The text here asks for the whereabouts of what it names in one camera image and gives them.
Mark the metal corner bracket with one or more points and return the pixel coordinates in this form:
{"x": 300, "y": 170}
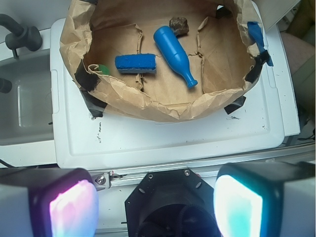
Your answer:
{"x": 101, "y": 180}

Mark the grey toy faucet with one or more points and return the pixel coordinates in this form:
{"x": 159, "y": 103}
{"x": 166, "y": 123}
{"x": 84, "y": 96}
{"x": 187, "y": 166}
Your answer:
{"x": 20, "y": 36}

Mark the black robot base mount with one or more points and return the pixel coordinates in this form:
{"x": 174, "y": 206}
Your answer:
{"x": 176, "y": 203}

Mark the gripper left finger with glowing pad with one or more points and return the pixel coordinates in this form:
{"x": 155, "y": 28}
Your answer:
{"x": 47, "y": 202}

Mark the blue plastic bottle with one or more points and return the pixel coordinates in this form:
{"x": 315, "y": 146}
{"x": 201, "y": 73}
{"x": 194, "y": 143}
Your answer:
{"x": 174, "y": 54}

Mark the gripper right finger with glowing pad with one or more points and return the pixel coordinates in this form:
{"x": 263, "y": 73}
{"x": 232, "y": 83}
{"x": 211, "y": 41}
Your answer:
{"x": 266, "y": 199}

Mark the brown paper bag bin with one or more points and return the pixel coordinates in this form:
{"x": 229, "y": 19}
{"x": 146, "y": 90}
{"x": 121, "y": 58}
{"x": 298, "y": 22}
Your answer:
{"x": 223, "y": 58}

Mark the aluminium frame rail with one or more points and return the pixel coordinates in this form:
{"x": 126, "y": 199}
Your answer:
{"x": 209, "y": 167}

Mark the brown rock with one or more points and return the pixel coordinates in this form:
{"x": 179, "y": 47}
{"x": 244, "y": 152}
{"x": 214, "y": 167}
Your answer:
{"x": 179, "y": 26}

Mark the blue sponge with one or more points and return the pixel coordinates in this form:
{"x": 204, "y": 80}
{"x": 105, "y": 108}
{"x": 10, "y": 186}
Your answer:
{"x": 136, "y": 63}

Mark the green ball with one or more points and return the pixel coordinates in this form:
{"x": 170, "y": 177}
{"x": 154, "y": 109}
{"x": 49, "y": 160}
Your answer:
{"x": 102, "y": 69}

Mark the blue painter tape strip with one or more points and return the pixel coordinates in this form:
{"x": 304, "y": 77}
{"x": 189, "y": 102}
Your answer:
{"x": 256, "y": 34}

